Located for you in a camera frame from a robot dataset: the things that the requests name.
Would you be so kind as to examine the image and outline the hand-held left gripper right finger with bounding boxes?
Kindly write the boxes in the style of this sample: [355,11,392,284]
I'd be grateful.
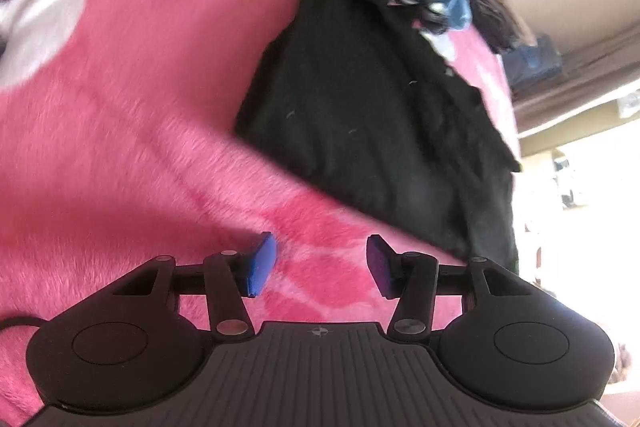
[366,234,538,342]

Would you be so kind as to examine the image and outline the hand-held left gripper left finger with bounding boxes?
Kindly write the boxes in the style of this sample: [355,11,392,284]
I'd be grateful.
[107,232,278,342]

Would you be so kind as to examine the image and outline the black sweatshirt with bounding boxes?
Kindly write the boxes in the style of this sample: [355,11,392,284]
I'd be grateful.
[235,0,523,273]

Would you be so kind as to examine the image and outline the pink floral blanket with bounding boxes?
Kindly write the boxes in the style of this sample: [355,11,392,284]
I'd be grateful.
[0,0,521,427]

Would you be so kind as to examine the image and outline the beige curtain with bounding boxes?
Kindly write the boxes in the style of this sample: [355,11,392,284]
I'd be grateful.
[512,24,640,128]

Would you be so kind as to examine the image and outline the dark folded garments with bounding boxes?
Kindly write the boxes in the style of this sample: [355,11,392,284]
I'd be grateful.
[467,0,538,52]

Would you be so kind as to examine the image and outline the black cable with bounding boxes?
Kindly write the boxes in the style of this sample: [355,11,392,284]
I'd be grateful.
[0,317,48,338]

